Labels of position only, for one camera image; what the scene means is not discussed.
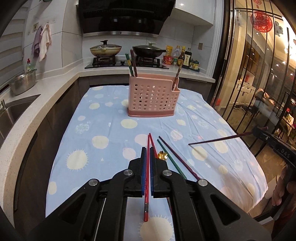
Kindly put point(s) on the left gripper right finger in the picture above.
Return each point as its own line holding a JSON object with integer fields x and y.
{"x": 160, "y": 188}

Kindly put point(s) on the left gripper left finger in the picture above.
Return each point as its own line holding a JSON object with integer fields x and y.
{"x": 136, "y": 184}

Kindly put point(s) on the gold flower spoon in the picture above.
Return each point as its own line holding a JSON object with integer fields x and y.
{"x": 163, "y": 155}

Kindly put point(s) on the bright red chopstick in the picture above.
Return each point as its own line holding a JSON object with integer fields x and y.
{"x": 146, "y": 191}
{"x": 153, "y": 146}

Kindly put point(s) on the green chopstick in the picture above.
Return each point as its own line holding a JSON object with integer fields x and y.
{"x": 129, "y": 64}
{"x": 172, "y": 160}

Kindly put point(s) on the maroon chopstick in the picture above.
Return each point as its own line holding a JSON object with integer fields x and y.
{"x": 176, "y": 78}
{"x": 227, "y": 137}

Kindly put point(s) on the dark red chopstick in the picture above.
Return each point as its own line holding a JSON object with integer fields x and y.
{"x": 180, "y": 159}

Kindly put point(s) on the brown chopstick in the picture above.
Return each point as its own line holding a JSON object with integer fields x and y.
{"x": 133, "y": 63}

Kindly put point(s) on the person's right hand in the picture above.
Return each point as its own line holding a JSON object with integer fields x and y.
{"x": 280, "y": 190}

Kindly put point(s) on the blue patterned tablecloth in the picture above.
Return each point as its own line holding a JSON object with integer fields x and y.
{"x": 101, "y": 139}

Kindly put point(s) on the pink perforated utensil holder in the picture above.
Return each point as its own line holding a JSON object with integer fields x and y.
{"x": 150, "y": 95}

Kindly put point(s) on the black gas stove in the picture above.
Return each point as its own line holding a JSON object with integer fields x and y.
{"x": 113, "y": 62}

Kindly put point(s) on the red instant noodle cup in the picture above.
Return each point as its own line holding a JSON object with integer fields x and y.
{"x": 168, "y": 60}

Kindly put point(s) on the small green jar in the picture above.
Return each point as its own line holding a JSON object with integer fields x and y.
{"x": 175, "y": 61}

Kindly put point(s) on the soy sauce bottle yellow cap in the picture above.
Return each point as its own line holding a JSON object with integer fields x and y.
{"x": 181, "y": 57}

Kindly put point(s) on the small condiment jars tray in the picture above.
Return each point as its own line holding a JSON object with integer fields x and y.
{"x": 194, "y": 65}

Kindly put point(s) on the black wok with lid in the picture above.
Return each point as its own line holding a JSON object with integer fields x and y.
{"x": 148, "y": 51}

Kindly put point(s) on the yellow seasoning packet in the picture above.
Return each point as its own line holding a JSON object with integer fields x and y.
{"x": 168, "y": 50}

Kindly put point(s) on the beige frying pan with lid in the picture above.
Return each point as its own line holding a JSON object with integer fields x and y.
{"x": 105, "y": 50}

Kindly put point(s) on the dark vinegar bottle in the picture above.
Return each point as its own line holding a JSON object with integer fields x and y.
{"x": 187, "y": 58}

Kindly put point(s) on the clear plastic bottle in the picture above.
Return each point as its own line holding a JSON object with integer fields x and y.
{"x": 177, "y": 52}

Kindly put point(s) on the red paper window decoration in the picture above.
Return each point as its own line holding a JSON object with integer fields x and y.
{"x": 261, "y": 21}

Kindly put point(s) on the stainless steel sink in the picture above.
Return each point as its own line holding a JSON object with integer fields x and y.
{"x": 13, "y": 112}

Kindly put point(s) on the stainless steel pot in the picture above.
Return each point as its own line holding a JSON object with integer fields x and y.
{"x": 23, "y": 82}

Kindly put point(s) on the chrome sink faucet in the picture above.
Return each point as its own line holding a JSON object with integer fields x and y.
{"x": 3, "y": 105}

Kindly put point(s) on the green dish soap bottle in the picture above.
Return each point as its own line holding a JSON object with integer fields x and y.
{"x": 29, "y": 65}

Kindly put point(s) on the black range hood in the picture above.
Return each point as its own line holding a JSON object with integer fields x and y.
{"x": 123, "y": 17}

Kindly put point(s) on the purple hanging cloth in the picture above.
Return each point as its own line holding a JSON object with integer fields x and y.
{"x": 36, "y": 43}

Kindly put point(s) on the white hanging towel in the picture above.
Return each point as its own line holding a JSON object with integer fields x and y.
{"x": 45, "y": 41}

